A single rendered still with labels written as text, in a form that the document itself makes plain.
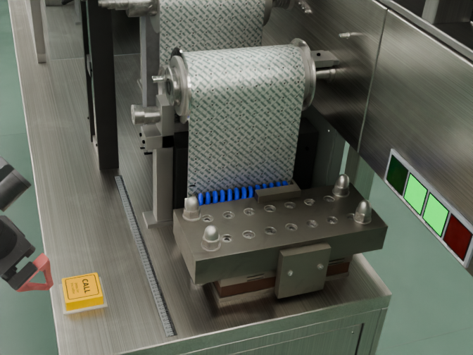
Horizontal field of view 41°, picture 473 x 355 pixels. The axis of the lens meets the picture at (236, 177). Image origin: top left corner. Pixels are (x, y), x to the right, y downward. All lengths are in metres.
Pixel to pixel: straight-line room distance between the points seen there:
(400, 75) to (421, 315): 1.64
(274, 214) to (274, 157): 0.13
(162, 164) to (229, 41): 0.32
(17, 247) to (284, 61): 0.60
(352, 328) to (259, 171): 0.38
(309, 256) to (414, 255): 1.73
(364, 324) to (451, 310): 1.37
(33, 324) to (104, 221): 1.11
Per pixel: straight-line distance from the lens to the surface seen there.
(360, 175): 1.65
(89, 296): 1.24
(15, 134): 3.64
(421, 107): 1.09
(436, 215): 1.08
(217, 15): 1.40
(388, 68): 1.16
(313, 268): 1.24
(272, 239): 1.20
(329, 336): 1.35
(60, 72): 2.14
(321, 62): 1.30
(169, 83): 1.22
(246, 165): 1.30
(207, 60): 1.20
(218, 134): 1.24
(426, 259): 2.92
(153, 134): 1.29
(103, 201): 1.51
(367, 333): 1.40
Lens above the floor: 1.79
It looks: 34 degrees down
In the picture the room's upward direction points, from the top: 4 degrees clockwise
